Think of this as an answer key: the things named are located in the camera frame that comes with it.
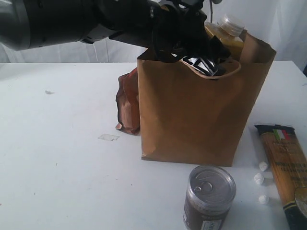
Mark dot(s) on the brown coffee pouch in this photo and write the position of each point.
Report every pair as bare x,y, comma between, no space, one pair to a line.
127,100

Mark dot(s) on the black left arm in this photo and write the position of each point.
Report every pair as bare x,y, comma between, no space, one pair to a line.
27,24

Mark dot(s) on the yellow grain bottle white cap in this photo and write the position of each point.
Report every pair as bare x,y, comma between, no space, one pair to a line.
228,30

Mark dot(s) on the brown paper bag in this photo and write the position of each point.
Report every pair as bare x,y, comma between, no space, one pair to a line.
186,118

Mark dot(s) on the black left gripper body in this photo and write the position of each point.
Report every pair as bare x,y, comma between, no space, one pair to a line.
173,29

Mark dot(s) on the clear tape piece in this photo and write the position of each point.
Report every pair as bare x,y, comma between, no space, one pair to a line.
108,137

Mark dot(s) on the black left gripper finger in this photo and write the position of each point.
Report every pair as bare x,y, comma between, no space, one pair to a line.
219,52

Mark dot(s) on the brown can silver lid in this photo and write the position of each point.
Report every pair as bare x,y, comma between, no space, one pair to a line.
209,197

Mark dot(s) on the spaghetti packet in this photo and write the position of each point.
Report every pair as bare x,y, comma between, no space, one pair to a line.
289,168

